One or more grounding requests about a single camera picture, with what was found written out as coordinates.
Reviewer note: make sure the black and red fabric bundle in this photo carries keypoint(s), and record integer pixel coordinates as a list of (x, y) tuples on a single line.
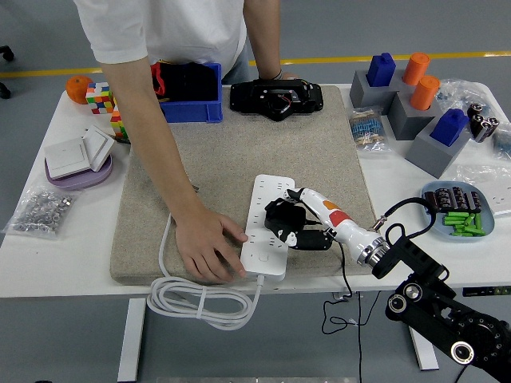
[(191, 81)]

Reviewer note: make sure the purple oval tray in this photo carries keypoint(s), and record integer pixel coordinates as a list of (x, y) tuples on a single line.
[(80, 181)]

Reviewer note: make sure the blue plastic bin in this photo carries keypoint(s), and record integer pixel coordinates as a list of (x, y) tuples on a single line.
[(199, 113)]

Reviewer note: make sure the person's left hand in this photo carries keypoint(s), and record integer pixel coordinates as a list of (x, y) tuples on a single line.
[(289, 76)]

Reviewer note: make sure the black chair castor base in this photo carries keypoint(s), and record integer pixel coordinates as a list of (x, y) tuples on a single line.
[(7, 54)]

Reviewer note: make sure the black table control panel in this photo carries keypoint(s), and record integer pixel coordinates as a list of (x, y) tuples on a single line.
[(487, 291)]

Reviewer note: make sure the pile of green batteries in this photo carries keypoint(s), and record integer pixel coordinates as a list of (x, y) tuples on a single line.
[(465, 225)]

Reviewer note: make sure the black electronic device housing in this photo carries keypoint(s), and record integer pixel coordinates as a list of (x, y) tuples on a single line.
[(247, 95)]

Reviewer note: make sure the grey-brown felt mat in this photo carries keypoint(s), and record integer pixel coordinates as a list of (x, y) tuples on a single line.
[(279, 151)]

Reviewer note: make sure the black power adapter plug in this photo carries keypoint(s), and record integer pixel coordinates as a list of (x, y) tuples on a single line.
[(287, 217)]

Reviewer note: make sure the wide grey peg block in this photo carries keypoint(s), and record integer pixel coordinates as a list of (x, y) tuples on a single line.
[(361, 93)]

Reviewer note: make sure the white wall switch panel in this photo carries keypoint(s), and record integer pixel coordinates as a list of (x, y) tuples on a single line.
[(66, 159), (97, 145)]

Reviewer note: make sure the person's right hand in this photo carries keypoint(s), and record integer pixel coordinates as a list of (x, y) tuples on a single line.
[(203, 243)]

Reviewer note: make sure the person's left forearm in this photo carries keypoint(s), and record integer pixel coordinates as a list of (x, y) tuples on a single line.
[(267, 52)]

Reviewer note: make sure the colourful puzzle cube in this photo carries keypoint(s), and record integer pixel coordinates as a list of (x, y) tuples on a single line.
[(116, 125), (97, 97)]

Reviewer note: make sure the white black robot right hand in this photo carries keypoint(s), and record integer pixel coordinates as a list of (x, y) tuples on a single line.
[(343, 223)]

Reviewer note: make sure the clear bag of resistors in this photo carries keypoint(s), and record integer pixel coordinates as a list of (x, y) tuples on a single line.
[(367, 129)]

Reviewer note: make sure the empty-looking clear plastic bag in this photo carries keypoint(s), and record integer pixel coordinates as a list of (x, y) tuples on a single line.
[(479, 173)]

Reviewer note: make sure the clear bag with blue items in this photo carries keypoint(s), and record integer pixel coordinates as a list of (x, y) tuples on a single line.
[(504, 141)]

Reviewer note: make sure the person's right forearm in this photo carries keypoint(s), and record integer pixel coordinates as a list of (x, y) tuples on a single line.
[(159, 151)]

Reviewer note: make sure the row of black capacitors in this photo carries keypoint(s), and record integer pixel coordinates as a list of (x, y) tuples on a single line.
[(459, 197)]

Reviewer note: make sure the orange fruit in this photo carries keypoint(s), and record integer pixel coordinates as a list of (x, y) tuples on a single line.
[(78, 89)]

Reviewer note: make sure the orange cylinder peg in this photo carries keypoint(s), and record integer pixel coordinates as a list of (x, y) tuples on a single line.
[(415, 68), (424, 93)]

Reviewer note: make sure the silver under-table hook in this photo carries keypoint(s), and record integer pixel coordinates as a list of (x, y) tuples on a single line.
[(339, 295)]

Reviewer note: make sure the white table leg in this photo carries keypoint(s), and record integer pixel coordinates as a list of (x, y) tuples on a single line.
[(423, 359), (131, 339)]

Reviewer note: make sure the clear bag of blue parts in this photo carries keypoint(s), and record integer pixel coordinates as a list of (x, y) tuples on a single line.
[(459, 93)]

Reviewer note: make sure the blue square peg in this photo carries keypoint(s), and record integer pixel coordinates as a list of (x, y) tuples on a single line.
[(449, 127), (381, 69)]

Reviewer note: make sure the clear bag of metal nuts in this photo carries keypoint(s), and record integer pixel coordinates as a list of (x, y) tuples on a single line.
[(40, 211)]

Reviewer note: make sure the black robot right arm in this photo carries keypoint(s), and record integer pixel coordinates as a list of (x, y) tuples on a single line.
[(415, 259)]

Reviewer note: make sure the person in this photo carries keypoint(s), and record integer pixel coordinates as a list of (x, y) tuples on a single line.
[(179, 28)]

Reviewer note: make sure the light blue oval plate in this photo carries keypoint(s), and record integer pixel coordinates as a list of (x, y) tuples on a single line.
[(489, 221)]

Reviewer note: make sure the white power strip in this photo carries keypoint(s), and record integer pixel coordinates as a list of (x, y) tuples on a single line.
[(259, 199)]

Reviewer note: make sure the black wristband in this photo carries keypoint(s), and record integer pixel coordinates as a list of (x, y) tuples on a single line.
[(275, 75)]

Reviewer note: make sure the bag of black cylinder cells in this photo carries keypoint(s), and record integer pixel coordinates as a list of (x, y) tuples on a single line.
[(481, 121)]

